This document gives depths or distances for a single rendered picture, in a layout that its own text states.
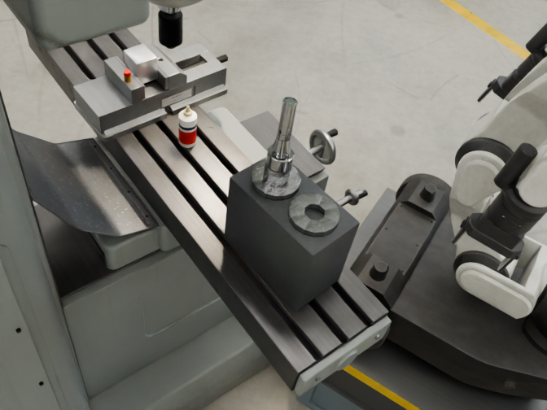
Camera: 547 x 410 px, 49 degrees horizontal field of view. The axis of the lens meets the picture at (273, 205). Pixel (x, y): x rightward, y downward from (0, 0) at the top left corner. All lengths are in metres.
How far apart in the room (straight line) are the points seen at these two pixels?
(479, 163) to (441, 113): 1.83
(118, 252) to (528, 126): 0.92
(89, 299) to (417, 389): 0.91
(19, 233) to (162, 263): 0.47
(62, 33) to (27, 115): 1.97
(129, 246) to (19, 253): 0.31
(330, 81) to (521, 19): 1.49
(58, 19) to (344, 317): 0.71
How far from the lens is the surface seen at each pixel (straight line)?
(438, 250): 1.82
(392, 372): 1.77
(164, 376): 1.89
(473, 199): 1.46
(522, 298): 1.64
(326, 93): 3.12
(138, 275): 1.48
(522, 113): 1.35
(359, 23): 3.69
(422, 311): 1.69
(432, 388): 1.79
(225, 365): 1.93
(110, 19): 1.01
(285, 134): 0.99
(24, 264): 1.18
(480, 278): 1.63
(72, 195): 1.33
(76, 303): 1.44
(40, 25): 0.97
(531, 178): 1.13
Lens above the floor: 1.93
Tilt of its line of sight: 50 degrees down
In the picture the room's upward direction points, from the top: 11 degrees clockwise
